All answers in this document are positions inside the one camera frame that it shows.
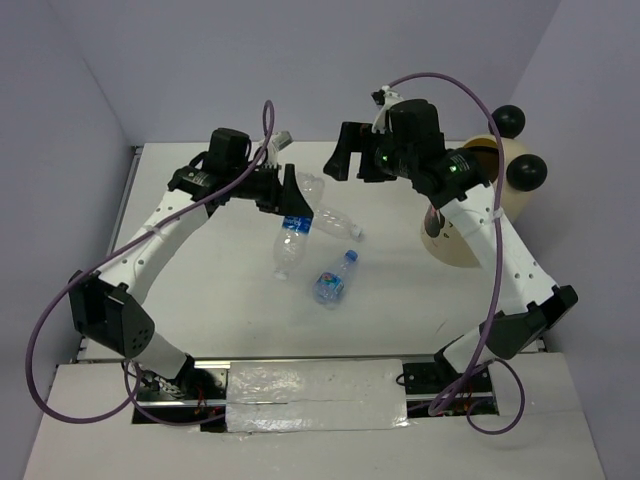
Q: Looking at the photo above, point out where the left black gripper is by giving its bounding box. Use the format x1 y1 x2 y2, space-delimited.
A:
230 163 315 220

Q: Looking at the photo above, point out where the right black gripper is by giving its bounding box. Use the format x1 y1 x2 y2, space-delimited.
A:
321 121 414 182

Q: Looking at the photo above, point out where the blue label crushed bottle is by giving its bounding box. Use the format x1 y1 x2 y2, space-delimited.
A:
271 171 327 280

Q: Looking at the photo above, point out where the small bottle blue cap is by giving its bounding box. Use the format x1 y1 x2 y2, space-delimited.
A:
312 250 359 308

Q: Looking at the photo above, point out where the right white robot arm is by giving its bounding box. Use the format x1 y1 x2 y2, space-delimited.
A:
323 99 578 391

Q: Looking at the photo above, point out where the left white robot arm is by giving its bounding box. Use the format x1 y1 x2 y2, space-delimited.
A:
69 128 313 399

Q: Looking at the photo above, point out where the beige cat bin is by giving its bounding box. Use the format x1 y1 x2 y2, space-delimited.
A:
420 104 548 268

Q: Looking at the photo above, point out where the clear bottle white cap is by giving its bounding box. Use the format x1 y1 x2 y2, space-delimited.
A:
312 203 364 241

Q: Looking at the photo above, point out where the silver foil base cover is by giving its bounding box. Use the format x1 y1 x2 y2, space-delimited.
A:
225 359 409 433

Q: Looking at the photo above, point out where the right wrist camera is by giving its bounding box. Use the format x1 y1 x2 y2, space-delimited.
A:
371 85 404 134

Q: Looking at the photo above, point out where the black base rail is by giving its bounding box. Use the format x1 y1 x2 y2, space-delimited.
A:
132 353 501 432

